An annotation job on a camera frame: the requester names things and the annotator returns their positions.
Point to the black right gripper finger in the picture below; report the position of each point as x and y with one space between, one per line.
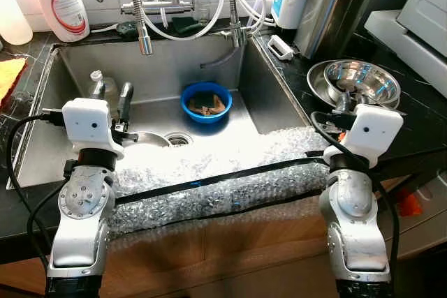
339 95
352 97

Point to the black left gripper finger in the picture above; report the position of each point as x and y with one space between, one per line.
125 102
98 91

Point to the stainless steel bowl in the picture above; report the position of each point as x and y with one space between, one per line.
363 78

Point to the large stainless steel plate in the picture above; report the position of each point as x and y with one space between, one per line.
316 85

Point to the white kitchen appliance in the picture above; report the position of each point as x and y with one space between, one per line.
419 12

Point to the clear plastic bottle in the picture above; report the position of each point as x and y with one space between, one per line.
110 92

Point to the sink drain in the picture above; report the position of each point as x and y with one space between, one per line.
179 139

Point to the blue plastic bowl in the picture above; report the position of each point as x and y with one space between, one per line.
188 113

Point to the chrome spring pull-down faucet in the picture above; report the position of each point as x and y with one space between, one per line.
144 40

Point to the stainless steel sink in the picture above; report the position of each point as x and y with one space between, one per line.
181 68

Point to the small white plastic clip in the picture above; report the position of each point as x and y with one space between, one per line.
281 47

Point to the brown scraps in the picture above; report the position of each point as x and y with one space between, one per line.
207 105

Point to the tall stainless steel appliance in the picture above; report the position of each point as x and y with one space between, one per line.
335 12

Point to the white soap bottle red pump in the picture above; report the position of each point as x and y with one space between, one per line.
63 12

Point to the yellow cloth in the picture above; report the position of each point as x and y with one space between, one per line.
10 75

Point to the dark green sponge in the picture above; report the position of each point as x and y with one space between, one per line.
187 24

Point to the translucent white bottle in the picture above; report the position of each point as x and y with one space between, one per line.
14 22

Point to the small orange object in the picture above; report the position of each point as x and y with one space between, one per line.
408 204

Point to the bubble wrap padding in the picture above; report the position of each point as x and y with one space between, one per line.
209 204

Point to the black tape strip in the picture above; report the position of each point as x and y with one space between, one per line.
230 179

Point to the wooden cabinet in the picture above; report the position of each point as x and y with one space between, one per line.
244 256

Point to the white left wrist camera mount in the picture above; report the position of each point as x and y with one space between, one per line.
87 123

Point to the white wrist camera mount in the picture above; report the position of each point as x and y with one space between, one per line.
87 123
374 130

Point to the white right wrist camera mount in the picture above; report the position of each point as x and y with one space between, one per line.
374 130

